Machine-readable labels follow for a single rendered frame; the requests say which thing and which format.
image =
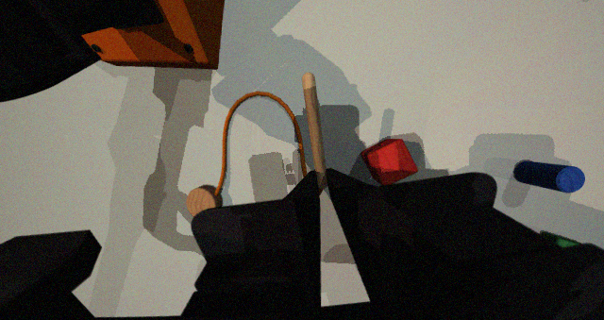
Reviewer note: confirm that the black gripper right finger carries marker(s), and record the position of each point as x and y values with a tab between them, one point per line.
369	216

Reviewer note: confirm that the green rectangular block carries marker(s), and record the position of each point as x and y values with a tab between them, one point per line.
559	240

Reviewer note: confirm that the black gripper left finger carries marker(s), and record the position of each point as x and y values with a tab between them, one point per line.
293	222

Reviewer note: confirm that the brown string with wooden stick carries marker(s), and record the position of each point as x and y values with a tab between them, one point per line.
316	140

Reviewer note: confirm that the round wooden button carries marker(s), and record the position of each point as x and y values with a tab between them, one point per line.
202	198

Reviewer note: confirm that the dark blue cylinder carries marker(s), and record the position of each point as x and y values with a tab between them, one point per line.
563	178

